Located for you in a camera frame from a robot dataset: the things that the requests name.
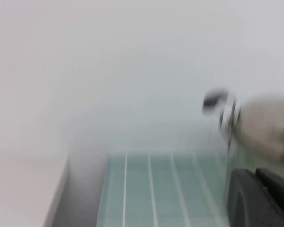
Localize green checkered tablecloth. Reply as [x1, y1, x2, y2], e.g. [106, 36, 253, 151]
[97, 151, 284, 227]

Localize stainless steel pot black handles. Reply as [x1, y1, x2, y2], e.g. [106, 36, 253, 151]
[202, 88, 284, 171]

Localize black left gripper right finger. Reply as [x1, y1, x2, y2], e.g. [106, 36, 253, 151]
[255, 167, 284, 227]

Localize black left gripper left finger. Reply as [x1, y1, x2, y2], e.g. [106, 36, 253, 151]
[231, 168, 284, 227]

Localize stainless steel lid black knob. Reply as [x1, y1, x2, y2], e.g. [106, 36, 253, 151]
[235, 94, 284, 164]

